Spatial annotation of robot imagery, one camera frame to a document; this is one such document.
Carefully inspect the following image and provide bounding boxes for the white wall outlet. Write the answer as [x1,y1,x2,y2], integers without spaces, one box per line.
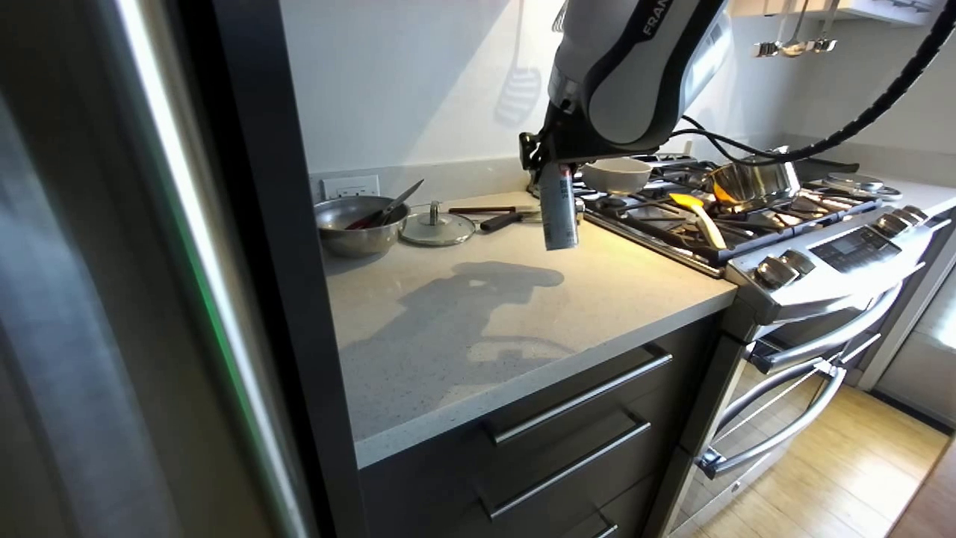
[313,170,384,204]

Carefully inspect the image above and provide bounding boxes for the stainless steel fridge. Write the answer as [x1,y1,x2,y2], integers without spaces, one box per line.
[0,0,323,538]

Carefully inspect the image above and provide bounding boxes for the stainless steel stove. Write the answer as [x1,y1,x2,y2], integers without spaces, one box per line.
[576,146,956,538]

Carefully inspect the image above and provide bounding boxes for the black handled knife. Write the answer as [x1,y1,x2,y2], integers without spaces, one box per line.
[478,210,544,237]

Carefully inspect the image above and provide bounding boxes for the stainless dishwasher front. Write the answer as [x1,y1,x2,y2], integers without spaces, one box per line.
[858,221,956,434]

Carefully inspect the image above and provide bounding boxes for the black side panel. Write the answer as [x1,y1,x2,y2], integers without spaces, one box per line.
[177,0,372,538]

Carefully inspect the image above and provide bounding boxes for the white whipped cream container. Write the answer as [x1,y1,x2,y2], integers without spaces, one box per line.
[538,162,581,252]

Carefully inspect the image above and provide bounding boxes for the round metal pot lid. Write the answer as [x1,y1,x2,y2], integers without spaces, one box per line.
[396,200,478,249]

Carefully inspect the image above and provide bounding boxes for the shiny steel pot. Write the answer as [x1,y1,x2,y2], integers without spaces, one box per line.
[710,155,804,207]

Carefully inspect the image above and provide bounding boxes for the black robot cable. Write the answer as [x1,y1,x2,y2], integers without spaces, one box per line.
[670,0,956,167]

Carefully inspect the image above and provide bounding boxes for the silver oven door handle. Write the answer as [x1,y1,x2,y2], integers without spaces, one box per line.
[746,282,909,375]
[696,358,849,479]

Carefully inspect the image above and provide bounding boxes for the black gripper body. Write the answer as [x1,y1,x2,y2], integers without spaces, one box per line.
[541,100,602,170]

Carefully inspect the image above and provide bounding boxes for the dark spoon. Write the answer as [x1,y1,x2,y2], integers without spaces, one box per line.
[347,177,428,231]

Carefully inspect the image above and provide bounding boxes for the thin dark utensil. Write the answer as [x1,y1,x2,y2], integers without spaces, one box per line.
[446,204,522,218]

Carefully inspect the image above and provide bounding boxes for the dark grey drawer cabinet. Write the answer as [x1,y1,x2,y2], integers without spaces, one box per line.
[354,324,740,538]

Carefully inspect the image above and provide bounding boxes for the metal mixing bowl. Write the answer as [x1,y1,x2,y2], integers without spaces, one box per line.
[313,195,413,261]

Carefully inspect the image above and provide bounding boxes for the hanging metal ladles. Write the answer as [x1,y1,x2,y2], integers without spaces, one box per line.
[756,0,841,61]

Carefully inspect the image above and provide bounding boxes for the yellow spatula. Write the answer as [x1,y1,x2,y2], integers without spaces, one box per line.
[673,192,731,253]

